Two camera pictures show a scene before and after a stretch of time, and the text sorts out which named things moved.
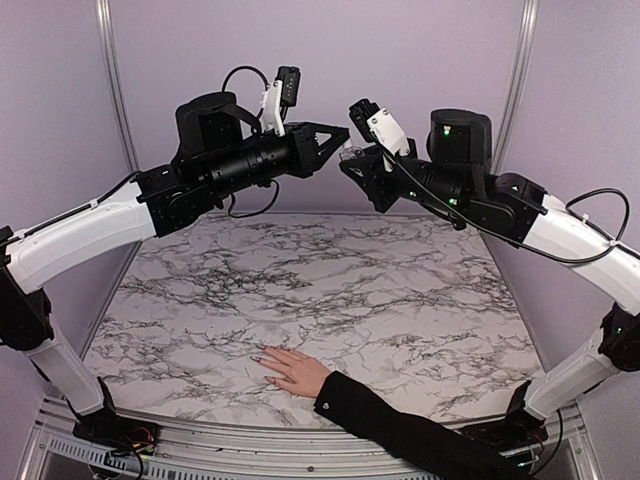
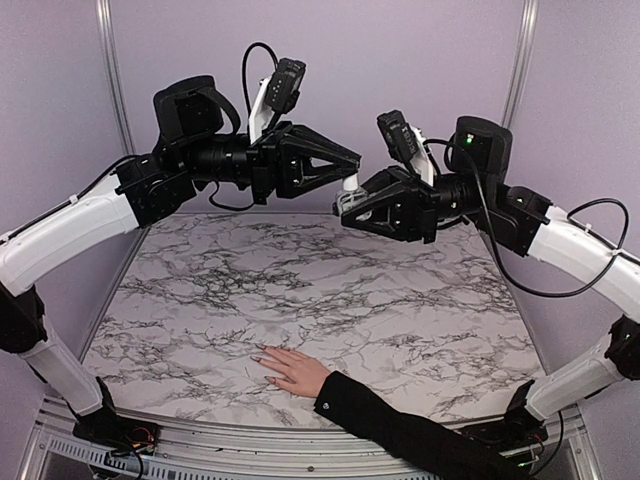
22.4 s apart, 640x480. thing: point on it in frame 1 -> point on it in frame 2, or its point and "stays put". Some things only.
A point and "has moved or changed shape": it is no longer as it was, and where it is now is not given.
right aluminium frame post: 529,14 stays put
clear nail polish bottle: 352,153 has moved or changed shape
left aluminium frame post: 105,11 stays put
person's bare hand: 307,374 stays put
